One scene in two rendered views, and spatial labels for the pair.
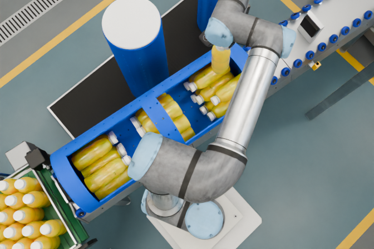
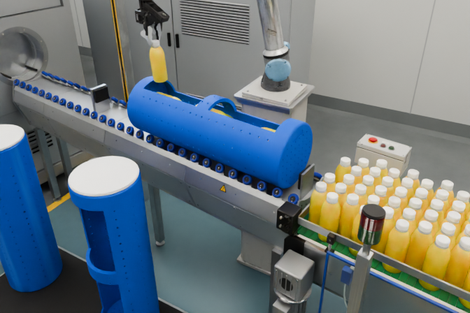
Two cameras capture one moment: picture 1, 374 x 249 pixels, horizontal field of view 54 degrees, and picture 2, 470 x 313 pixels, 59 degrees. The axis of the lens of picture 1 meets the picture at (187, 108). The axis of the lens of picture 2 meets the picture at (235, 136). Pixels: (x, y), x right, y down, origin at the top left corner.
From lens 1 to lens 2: 2.02 m
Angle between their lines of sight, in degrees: 66
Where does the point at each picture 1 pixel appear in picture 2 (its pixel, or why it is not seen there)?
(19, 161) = (301, 260)
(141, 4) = (80, 172)
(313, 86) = not seen: hidden behind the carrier
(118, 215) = not seen: outside the picture
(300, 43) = (110, 112)
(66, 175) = (291, 123)
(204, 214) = not seen: hidden behind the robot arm
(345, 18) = (84, 99)
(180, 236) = (294, 91)
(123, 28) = (112, 176)
